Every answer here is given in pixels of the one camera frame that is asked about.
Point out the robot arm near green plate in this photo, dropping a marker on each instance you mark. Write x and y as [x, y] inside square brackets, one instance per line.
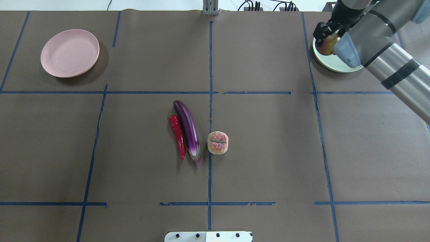
[359, 32]

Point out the pink peach fruit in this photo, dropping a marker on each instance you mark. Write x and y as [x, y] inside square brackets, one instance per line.
[217, 142]

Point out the red chili pepper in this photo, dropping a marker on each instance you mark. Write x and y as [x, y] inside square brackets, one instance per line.
[178, 134]

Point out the pink plate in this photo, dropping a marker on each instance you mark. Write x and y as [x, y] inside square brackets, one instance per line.
[70, 53]

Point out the aluminium frame post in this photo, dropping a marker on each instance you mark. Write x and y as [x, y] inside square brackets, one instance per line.
[210, 7]

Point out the purple eggplant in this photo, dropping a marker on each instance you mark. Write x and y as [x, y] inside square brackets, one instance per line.
[190, 131]

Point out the red yellow apple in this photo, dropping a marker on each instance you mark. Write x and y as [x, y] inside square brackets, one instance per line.
[326, 46]

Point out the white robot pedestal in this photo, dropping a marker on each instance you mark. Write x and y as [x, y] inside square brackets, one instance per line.
[209, 236]

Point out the black gripper green side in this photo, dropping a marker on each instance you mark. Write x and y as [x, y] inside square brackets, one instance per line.
[343, 15]

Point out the green plate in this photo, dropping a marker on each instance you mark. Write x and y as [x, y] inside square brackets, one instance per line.
[333, 62]

